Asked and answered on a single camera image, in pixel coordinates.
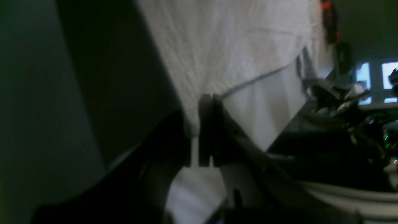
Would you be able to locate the grey T-shirt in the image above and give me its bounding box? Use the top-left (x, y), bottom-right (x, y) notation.
top-left (137, 0), bottom-right (322, 224)

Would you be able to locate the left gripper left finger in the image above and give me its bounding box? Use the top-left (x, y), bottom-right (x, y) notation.
top-left (31, 110), bottom-right (191, 224)

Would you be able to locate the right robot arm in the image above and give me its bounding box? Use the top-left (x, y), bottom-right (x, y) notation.
top-left (307, 83), bottom-right (397, 169)

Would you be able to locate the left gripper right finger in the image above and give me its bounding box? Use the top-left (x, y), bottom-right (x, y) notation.
top-left (198, 95), bottom-right (361, 224)

